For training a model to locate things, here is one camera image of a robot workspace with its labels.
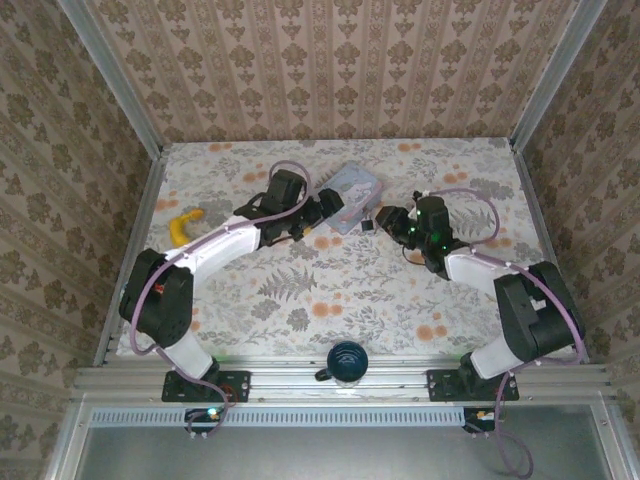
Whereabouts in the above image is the lilac cartoon tin box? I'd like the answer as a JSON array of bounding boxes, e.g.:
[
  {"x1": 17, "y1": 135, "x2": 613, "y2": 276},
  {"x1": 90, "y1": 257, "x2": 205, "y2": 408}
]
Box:
[{"x1": 319, "y1": 161, "x2": 385, "y2": 236}]

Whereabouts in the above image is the floral tablecloth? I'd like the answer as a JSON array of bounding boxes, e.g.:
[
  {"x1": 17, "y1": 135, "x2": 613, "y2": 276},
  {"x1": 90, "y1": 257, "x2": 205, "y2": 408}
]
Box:
[{"x1": 117, "y1": 138, "x2": 561, "y2": 359}]

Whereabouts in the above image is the yellow banana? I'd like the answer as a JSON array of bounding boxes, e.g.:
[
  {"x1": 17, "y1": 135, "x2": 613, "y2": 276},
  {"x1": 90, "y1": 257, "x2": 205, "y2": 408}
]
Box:
[{"x1": 168, "y1": 209, "x2": 206, "y2": 247}]

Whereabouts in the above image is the dark blue round mug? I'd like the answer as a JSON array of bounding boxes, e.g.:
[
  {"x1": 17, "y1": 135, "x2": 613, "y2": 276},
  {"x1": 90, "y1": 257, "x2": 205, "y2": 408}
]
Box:
[{"x1": 313, "y1": 339, "x2": 369, "y2": 387}]

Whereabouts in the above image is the black controller board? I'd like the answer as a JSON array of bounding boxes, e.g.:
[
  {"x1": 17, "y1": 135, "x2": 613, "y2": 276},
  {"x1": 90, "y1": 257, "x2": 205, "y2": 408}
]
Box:
[
  {"x1": 463, "y1": 407, "x2": 507, "y2": 434},
  {"x1": 184, "y1": 407, "x2": 226, "y2": 434}
]

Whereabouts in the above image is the grey metal panel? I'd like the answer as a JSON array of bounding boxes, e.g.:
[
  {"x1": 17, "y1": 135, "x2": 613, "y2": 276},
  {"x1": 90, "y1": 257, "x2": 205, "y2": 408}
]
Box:
[{"x1": 74, "y1": 424, "x2": 616, "y2": 480}]

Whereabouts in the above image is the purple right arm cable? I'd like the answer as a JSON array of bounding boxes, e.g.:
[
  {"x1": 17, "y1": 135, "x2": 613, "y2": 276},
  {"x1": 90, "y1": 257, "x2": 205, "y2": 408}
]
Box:
[{"x1": 429, "y1": 187, "x2": 589, "y2": 479}]

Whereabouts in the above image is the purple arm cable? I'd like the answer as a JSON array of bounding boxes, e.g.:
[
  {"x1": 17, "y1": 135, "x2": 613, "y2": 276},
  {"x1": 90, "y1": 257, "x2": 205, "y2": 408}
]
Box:
[
  {"x1": 128, "y1": 159, "x2": 314, "y2": 441},
  {"x1": 429, "y1": 187, "x2": 589, "y2": 479}
]

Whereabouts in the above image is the aluminium side rail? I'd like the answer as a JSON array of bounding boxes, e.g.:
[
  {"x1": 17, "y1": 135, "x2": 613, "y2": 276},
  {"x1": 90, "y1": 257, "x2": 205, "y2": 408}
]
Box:
[
  {"x1": 93, "y1": 144, "x2": 169, "y2": 366},
  {"x1": 509, "y1": 139, "x2": 591, "y2": 362}
]

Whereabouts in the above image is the aluminium cross rail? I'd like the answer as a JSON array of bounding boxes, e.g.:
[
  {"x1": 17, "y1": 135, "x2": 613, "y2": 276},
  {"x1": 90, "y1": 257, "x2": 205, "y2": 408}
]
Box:
[{"x1": 74, "y1": 355, "x2": 619, "y2": 404}]

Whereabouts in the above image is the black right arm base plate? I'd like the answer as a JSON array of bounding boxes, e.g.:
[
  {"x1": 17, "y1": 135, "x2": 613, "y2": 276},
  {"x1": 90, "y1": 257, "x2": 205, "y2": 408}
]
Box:
[{"x1": 427, "y1": 369, "x2": 520, "y2": 402}]

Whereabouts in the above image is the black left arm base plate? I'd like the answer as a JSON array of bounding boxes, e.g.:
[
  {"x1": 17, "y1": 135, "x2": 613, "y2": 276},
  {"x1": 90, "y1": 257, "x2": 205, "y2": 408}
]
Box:
[{"x1": 162, "y1": 370, "x2": 251, "y2": 402}]

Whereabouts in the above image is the grey slotted cable duct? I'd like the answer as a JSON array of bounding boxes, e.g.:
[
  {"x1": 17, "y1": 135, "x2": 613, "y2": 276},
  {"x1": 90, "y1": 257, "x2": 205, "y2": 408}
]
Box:
[{"x1": 91, "y1": 405, "x2": 464, "y2": 427}]

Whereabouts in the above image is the aluminium corner post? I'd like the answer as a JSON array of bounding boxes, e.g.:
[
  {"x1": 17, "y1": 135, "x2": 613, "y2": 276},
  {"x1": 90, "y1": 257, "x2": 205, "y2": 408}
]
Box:
[
  {"x1": 57, "y1": 0, "x2": 164, "y2": 157},
  {"x1": 510, "y1": 0, "x2": 609, "y2": 151}
]

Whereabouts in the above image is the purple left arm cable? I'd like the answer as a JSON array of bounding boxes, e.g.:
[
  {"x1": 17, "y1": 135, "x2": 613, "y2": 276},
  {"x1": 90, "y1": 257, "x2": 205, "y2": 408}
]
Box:
[{"x1": 128, "y1": 159, "x2": 314, "y2": 441}]

